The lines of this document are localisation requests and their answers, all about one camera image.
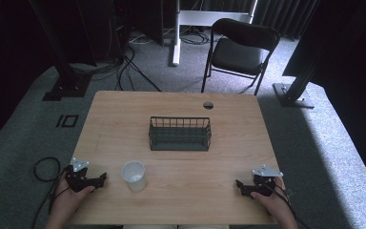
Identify black wire basket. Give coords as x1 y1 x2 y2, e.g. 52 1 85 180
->
148 115 213 153

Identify clear plastic cup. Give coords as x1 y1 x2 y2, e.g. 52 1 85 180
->
121 160 148 193

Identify person's left hand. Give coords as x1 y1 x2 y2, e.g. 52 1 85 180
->
49 173 96 222

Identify white desk frame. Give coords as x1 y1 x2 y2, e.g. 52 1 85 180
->
171 0 259 67

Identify person's right hand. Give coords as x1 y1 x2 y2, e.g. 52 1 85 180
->
251 177 293 222

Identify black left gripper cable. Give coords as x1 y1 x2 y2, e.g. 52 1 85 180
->
31 156 72 229

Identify bundle of black floor cables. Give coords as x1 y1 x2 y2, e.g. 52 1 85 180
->
70 18 163 94

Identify black metal stand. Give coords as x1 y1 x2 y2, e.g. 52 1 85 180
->
272 0 335 110
28 0 92 102

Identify dark pleated curtain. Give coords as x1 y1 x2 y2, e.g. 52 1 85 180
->
252 0 320 40

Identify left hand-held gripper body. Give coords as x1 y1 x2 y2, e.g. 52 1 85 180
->
64 156 92 194

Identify black folding chair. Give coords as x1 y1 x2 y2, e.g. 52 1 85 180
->
200 17 281 97

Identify black cables under desk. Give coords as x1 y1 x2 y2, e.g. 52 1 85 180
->
179 28 212 46

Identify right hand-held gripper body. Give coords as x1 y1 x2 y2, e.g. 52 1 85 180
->
250 163 284 198

